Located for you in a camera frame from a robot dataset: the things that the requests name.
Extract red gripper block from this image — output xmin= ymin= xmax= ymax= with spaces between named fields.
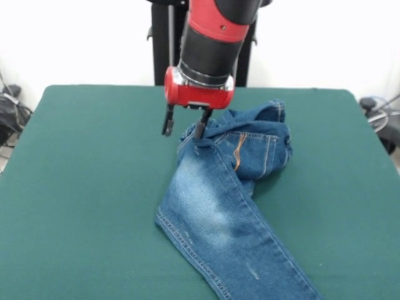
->
xmin=161 ymin=66 xmax=235 ymax=140

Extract blue denim jeans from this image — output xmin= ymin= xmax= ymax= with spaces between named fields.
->
xmin=154 ymin=99 xmax=323 ymax=300

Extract dark green table cloth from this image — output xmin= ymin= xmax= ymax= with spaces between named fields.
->
xmin=0 ymin=84 xmax=400 ymax=300

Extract grey chair base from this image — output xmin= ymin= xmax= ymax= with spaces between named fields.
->
xmin=359 ymin=95 xmax=400 ymax=156

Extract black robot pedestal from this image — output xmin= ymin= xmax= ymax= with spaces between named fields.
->
xmin=147 ymin=0 xmax=259 ymax=88

